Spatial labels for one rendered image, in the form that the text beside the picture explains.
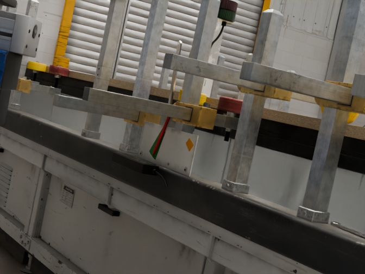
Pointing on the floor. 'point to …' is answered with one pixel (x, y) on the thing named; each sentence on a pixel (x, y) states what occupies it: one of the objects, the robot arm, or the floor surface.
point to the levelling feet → (27, 266)
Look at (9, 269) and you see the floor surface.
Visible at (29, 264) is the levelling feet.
